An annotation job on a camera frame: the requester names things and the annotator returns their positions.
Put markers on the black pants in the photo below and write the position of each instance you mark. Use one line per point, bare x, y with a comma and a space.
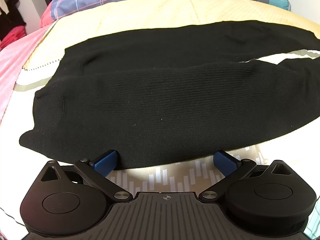
150, 105

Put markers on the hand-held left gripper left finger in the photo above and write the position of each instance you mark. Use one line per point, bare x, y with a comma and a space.
105, 163

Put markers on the white patterned bed sheet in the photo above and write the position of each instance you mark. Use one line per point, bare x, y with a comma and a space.
162, 177

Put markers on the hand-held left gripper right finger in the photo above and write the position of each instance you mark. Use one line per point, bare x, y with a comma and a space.
225, 163

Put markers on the dark hanging clothes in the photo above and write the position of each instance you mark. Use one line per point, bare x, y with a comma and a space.
11, 12

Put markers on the yellow blanket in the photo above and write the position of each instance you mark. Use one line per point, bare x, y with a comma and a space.
150, 12

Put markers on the red clothing pile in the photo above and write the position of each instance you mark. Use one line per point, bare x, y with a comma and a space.
13, 36

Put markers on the red bedding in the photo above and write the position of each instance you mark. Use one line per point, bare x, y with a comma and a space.
46, 17

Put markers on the pink striped sheet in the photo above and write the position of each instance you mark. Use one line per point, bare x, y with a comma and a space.
15, 67

